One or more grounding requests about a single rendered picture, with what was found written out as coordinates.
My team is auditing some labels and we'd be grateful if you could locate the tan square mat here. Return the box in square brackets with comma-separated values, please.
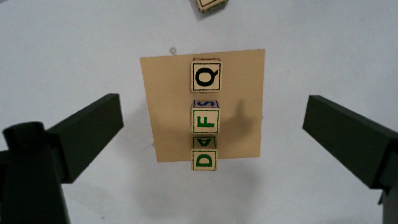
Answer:
[140, 49, 265, 163]

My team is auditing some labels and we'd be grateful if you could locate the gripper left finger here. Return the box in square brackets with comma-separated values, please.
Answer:
[0, 93, 124, 224]

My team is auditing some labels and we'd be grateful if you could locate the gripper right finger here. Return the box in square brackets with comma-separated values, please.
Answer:
[302, 95, 398, 224]

